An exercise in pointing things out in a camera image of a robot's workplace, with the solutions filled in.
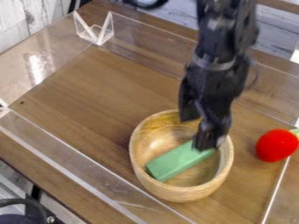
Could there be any clear acrylic corner bracket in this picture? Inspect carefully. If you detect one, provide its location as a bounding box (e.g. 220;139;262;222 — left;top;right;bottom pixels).
72;11;115;46

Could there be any black cable lower left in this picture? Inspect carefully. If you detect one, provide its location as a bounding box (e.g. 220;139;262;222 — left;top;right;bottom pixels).
0;198;51;224

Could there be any green rectangular block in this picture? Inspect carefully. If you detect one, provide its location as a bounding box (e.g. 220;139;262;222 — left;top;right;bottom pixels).
144;141;216;182

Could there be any brown wooden bowl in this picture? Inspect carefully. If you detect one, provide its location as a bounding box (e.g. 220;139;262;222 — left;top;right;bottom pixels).
128;109;234;202

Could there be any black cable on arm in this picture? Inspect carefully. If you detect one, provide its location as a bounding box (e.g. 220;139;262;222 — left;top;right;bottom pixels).
121;0;171;10

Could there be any black metal table leg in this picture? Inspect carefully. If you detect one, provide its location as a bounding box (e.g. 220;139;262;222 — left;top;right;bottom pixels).
31;185;43;201

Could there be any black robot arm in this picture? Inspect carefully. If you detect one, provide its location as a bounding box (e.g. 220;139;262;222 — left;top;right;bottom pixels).
179;0;259;151

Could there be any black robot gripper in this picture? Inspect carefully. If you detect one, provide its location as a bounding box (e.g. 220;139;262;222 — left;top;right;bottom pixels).
179;54;251;151

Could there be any red strawberry toy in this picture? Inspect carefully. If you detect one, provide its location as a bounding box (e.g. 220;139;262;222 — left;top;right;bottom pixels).
256;129;299;163

